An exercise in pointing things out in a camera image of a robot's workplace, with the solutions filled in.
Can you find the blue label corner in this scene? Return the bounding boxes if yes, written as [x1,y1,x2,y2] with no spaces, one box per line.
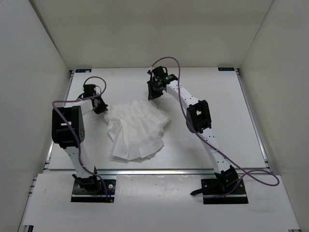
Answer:
[218,67,235,72]
[75,69,92,73]

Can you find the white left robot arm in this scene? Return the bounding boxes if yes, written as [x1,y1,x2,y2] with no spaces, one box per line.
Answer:
[52,95,107,194]

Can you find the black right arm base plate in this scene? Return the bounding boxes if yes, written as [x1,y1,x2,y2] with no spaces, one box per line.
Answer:
[190,179,249,204]

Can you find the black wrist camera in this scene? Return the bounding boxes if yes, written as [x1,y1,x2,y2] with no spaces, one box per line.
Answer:
[152,66,168,79]
[83,84,97,98]

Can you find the white pleated skirt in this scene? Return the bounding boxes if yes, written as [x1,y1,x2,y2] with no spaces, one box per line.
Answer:
[104,100,169,161]

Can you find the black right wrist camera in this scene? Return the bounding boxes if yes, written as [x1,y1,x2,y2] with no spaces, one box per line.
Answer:
[152,66,168,79]

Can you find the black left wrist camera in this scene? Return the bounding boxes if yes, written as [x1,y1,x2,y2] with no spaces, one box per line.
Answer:
[83,84,97,98]

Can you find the blue label right corner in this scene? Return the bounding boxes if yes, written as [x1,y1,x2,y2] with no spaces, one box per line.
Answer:
[218,67,235,72]

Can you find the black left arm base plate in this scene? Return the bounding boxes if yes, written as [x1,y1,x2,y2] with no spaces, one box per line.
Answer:
[70,179,116,203]

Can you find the blue label left corner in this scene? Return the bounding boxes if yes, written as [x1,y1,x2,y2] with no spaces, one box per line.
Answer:
[75,69,92,73]

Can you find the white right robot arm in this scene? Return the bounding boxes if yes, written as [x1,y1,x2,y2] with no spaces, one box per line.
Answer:
[147,75,239,194]

